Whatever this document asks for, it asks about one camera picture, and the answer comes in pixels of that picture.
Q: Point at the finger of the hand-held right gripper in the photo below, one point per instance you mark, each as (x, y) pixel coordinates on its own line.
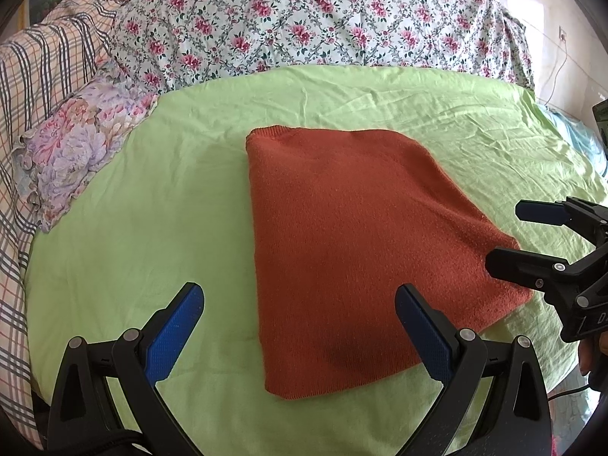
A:
(517, 263)
(546, 211)

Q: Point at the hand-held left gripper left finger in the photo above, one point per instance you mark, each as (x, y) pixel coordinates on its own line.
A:
(175, 330)

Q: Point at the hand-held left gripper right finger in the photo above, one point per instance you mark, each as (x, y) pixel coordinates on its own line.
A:
(427, 337)

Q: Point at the orange knit sweater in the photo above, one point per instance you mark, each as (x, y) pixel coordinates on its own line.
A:
(351, 247)

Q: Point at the person's right hand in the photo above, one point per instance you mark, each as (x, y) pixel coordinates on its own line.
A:
(585, 356)

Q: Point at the light blue cloth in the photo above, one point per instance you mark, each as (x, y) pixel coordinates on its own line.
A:
(577, 135)

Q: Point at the light green bed sheet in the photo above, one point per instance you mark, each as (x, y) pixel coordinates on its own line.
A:
(180, 209)

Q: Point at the purple floral pillow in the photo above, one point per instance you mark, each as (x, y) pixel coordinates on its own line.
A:
(80, 147)

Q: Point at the plaid blanket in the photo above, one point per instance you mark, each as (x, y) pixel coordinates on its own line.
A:
(42, 71)

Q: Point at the floral quilt with red flowers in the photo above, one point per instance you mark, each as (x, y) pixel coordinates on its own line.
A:
(308, 19)

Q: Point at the white wall outlet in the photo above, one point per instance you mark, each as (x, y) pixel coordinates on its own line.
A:
(563, 33)

